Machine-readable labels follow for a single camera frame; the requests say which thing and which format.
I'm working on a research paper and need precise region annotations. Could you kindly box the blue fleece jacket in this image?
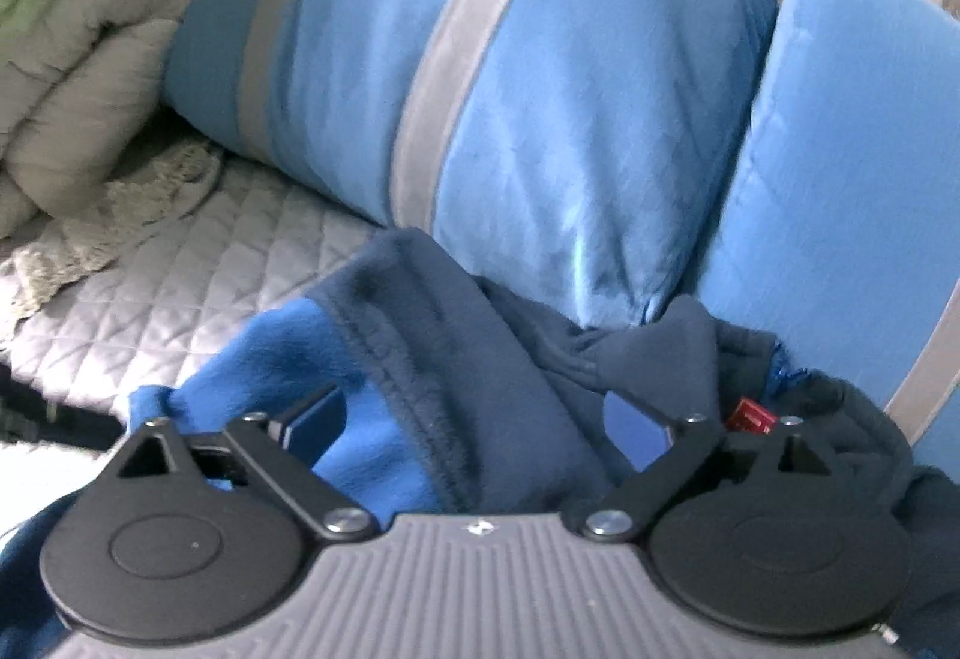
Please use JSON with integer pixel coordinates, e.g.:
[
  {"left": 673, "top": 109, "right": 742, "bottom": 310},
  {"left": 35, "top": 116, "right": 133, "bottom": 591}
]
[{"left": 0, "top": 228, "right": 960, "bottom": 659}]

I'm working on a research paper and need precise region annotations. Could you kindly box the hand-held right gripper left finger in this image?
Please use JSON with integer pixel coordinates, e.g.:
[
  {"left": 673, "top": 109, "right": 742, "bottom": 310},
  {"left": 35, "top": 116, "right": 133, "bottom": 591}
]
[{"left": 97, "top": 383, "right": 376, "bottom": 544}]

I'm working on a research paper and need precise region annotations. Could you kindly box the blue grey-striped pillow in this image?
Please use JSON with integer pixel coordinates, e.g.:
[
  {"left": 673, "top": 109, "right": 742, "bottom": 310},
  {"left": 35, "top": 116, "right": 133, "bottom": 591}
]
[
  {"left": 705, "top": 0, "right": 960, "bottom": 473},
  {"left": 161, "top": 0, "right": 777, "bottom": 330}
]

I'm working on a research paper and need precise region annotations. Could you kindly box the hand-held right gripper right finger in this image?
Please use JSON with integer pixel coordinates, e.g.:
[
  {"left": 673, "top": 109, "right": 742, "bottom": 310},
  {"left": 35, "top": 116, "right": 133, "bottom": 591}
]
[{"left": 568, "top": 396, "right": 856, "bottom": 540}]

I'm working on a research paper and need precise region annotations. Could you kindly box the white quilted bedspread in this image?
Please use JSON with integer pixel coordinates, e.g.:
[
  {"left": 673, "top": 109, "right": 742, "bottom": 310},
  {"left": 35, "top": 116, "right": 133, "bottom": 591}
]
[{"left": 0, "top": 142, "right": 391, "bottom": 450}]

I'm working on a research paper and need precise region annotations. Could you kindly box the beige folded comforter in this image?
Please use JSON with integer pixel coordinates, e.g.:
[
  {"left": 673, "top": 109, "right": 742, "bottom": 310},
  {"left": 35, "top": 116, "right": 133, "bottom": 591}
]
[{"left": 0, "top": 0, "right": 200, "bottom": 240}]

